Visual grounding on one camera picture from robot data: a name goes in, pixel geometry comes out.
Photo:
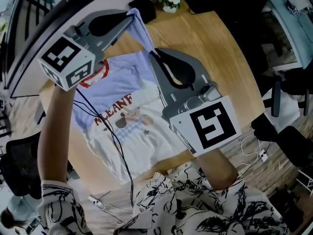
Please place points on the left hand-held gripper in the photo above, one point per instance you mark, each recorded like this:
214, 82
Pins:
61, 55

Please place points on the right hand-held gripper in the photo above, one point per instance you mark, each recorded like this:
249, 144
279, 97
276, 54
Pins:
210, 126

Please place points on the white and lilac raglan shirt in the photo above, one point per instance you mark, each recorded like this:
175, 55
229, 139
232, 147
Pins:
117, 82

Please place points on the person's right forearm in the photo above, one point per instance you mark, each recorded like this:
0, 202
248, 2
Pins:
217, 170

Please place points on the person's left forearm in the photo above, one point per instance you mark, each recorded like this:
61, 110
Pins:
53, 136

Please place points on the black square pen holder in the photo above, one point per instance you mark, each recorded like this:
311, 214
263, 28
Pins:
144, 7

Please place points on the black pouch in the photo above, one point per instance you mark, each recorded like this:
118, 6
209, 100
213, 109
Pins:
198, 1

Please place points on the white desk partition panel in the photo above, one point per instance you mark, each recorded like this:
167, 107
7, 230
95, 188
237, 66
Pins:
27, 77

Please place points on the white paper sheet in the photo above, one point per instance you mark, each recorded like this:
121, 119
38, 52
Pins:
286, 111

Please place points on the person's black white patterned top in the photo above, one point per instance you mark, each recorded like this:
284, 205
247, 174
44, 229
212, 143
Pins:
195, 204

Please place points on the low black office chair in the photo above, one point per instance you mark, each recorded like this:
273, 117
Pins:
293, 141

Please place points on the light blue desk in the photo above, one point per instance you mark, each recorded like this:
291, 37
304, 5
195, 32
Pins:
293, 21

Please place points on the white power strip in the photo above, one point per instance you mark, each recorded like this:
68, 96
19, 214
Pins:
94, 200

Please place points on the black mesh office chair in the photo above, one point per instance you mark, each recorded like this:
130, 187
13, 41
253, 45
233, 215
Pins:
22, 165

